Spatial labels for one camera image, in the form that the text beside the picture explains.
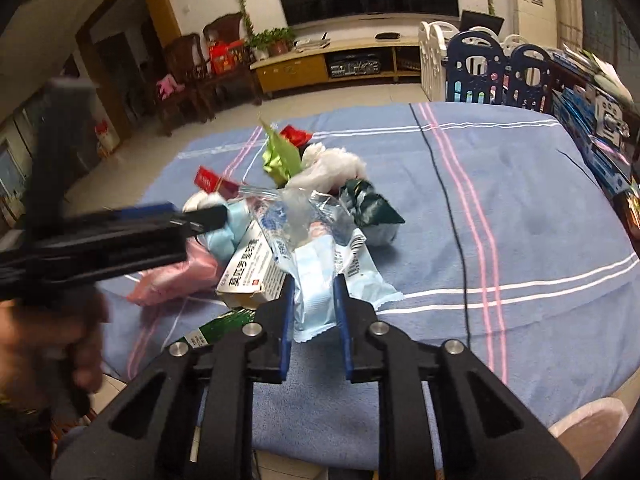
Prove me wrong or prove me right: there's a white baby fence panel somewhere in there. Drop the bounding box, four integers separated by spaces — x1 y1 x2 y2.
419 20 461 103

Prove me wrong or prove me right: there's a beige curtain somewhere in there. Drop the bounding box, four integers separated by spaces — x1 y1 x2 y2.
547 0 583 51

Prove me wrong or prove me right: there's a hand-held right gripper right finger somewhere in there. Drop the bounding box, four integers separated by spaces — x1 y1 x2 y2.
332 274 583 480

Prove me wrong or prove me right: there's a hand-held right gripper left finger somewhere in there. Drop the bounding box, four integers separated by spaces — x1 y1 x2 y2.
52 275 296 480

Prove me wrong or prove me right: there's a dark wooden armchair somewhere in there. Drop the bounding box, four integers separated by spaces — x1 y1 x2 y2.
150 32 211 137
202 12 264 121

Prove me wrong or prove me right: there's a red white floor bag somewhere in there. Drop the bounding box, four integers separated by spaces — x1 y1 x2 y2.
95 122 121 157

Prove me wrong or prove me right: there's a pink plush toy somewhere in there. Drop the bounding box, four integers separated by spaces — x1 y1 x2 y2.
156 74 183 99

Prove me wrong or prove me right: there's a green potted plant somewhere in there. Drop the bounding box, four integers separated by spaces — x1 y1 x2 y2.
247 26 297 60

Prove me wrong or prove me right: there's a white router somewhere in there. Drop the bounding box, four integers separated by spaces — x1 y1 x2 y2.
294 34 331 52

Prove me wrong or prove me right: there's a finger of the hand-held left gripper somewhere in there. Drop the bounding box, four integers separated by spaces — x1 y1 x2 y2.
90 206 230 283
104 202 177 221

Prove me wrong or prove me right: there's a blue baby fence panel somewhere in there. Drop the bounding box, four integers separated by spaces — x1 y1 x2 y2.
505 44 553 113
446 31 508 106

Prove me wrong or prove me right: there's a red cigarette box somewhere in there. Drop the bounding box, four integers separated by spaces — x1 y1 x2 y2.
194 166 241 201

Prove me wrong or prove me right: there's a white standing air conditioner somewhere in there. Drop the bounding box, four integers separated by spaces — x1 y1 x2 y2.
515 0 558 51

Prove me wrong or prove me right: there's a red gift box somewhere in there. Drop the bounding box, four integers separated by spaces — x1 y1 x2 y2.
209 40 251 75

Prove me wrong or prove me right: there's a black laptop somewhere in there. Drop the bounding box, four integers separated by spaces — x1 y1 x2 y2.
459 10 505 38

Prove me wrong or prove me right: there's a yellow wooden tv cabinet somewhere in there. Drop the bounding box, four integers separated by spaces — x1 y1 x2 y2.
250 32 426 96

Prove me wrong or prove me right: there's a white medicine box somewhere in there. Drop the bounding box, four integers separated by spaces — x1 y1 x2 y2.
216 220 291 311

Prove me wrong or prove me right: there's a person's left hand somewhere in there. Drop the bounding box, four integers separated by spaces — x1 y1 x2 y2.
0 287 111 397

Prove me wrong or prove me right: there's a white plastic bag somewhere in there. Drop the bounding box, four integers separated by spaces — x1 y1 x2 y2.
290 142 368 196

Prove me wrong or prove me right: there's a blue striped tablecloth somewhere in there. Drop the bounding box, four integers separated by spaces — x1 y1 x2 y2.
97 101 640 471

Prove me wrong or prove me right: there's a light blue wrapper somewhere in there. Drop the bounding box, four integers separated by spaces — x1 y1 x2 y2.
202 200 258 266

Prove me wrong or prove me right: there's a green foil wrapper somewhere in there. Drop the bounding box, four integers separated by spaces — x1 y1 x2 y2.
257 119 303 186

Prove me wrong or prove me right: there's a clear plastic bag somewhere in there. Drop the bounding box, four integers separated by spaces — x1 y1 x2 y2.
239 185 358 281

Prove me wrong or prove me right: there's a grey white toy box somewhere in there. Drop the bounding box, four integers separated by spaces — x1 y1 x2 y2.
595 95 632 139

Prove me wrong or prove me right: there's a red foil wrapper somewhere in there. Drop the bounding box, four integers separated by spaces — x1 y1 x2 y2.
279 125 313 150

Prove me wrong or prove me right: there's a frosted glass sliding door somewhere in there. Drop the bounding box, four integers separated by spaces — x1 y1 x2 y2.
575 0 640 86

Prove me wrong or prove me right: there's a green white carton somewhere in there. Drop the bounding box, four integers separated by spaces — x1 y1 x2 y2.
184 309 258 351

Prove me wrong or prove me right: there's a blue face mask packet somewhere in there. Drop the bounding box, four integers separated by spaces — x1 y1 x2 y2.
292 227 405 345

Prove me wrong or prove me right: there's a cluttered dark side table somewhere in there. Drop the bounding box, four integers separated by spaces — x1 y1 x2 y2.
550 45 640 256

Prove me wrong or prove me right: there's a black audio receiver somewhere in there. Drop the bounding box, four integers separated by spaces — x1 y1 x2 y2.
326 52 393 80

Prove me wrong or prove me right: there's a dark green snack packet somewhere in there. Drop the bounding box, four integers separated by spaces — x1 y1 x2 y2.
340 178 406 246

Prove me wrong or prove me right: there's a pink plastic packet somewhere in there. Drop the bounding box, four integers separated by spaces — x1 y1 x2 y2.
125 237 226 307

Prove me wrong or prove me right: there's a white tissue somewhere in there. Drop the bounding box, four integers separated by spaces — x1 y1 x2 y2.
182 191 226 213

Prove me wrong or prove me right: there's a black cable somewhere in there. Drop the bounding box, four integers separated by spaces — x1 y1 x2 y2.
407 102 473 361

